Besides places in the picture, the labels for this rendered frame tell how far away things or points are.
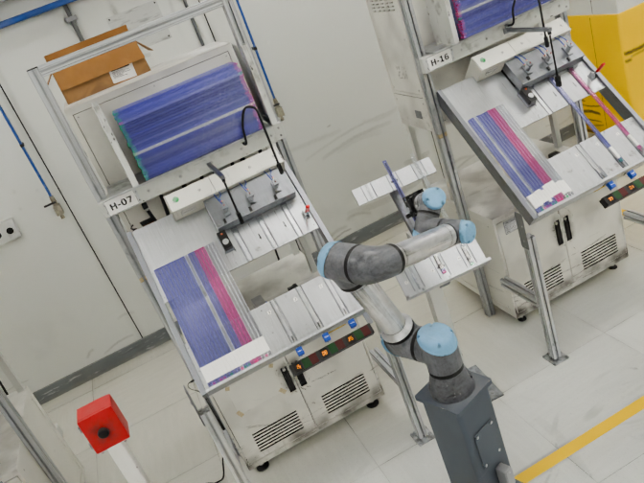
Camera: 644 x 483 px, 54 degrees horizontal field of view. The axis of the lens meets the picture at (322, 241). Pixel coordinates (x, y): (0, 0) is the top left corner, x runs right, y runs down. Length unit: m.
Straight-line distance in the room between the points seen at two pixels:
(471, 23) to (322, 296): 1.33
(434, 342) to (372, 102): 2.62
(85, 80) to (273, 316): 1.21
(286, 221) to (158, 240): 0.50
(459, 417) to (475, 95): 1.46
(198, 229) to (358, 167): 2.06
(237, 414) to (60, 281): 1.80
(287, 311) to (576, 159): 1.37
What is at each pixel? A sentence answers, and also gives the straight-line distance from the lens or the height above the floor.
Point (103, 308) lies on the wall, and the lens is 4.27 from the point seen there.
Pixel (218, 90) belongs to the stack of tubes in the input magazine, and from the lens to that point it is 2.49.
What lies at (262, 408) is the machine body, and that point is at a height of 0.32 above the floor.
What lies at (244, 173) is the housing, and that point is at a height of 1.26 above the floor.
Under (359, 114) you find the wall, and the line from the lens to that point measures 4.34.
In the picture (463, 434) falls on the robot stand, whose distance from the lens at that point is 2.18.
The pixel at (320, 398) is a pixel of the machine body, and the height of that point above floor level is 0.22.
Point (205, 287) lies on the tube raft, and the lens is 2.43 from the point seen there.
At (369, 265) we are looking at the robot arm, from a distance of 1.76.
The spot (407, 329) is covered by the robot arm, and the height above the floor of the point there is 0.79.
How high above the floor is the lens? 1.95
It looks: 24 degrees down
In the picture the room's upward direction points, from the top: 21 degrees counter-clockwise
